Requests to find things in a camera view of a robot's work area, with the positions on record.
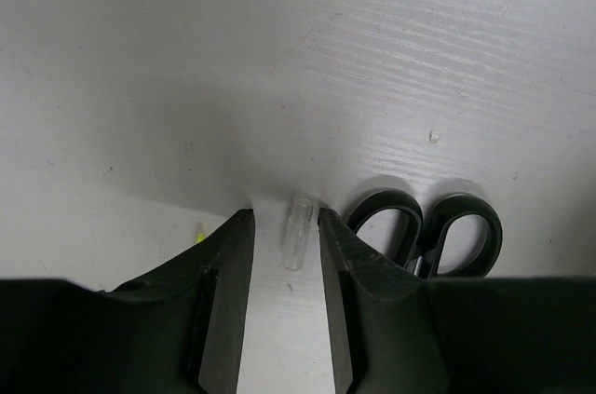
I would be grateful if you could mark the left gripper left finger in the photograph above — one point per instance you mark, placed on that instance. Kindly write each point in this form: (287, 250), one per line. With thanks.
(186, 318)

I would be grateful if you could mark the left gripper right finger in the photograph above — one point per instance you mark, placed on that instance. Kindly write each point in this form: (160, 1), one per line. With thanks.
(376, 315)

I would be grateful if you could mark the clear pen cap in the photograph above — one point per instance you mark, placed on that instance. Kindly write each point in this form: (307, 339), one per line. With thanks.
(297, 232)

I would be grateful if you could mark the thin yellow highlighter pen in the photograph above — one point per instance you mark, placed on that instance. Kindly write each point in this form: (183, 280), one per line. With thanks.
(200, 234)

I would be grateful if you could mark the black handled scissors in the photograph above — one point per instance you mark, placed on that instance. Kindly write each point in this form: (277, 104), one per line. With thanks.
(418, 246)

